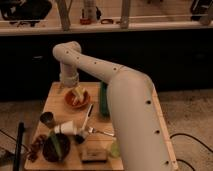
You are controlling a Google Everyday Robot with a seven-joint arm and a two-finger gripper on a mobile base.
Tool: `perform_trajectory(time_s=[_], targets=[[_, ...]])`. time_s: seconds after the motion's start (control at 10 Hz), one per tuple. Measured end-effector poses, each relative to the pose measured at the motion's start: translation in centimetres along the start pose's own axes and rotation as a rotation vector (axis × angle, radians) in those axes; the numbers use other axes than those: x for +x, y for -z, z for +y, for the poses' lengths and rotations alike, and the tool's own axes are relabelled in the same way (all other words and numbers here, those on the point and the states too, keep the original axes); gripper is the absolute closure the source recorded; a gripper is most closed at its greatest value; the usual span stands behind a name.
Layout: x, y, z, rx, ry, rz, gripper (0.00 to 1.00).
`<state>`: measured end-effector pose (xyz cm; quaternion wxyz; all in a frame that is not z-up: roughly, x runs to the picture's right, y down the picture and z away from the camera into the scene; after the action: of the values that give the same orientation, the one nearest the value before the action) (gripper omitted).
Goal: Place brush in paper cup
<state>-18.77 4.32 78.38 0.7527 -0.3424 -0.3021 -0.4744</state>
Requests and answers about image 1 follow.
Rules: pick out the wooden cutting board table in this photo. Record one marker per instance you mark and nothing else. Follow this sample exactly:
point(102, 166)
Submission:
point(62, 113)

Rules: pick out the light green fruit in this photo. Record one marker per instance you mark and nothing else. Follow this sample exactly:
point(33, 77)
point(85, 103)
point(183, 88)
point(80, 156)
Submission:
point(114, 149)

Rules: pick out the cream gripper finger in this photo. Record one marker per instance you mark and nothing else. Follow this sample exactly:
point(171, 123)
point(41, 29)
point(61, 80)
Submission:
point(76, 95)
point(82, 90)

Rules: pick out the green rectangular block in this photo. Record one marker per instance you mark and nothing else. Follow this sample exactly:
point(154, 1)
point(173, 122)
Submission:
point(103, 106)

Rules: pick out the dark metal cup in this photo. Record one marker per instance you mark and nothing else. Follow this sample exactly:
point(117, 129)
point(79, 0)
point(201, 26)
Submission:
point(47, 118)

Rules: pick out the green vegetable on plate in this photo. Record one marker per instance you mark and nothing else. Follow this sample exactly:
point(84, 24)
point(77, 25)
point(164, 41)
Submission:
point(56, 144)

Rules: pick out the black bag on shelf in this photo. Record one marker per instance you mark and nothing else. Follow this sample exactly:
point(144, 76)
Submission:
point(12, 10)

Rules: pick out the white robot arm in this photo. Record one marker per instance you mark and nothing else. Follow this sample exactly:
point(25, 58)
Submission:
point(130, 101)

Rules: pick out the brown dried food pile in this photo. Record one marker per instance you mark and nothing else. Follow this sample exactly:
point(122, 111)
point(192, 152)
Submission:
point(35, 147)

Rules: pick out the brown wooden block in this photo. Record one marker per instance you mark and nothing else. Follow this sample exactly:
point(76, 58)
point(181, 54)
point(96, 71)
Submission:
point(93, 155)

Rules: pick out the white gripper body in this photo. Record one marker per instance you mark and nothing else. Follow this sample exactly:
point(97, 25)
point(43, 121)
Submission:
point(69, 76)

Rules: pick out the black pole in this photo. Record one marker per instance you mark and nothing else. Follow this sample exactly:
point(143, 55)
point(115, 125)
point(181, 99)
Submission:
point(16, 162)

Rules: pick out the white paper cup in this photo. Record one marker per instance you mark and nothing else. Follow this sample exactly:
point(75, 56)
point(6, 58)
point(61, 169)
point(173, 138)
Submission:
point(67, 128)

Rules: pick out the orange bowl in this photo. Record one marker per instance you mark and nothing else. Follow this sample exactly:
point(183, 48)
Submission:
point(82, 101)

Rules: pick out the white handled brush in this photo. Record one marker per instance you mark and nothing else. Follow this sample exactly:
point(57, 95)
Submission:
point(82, 134)

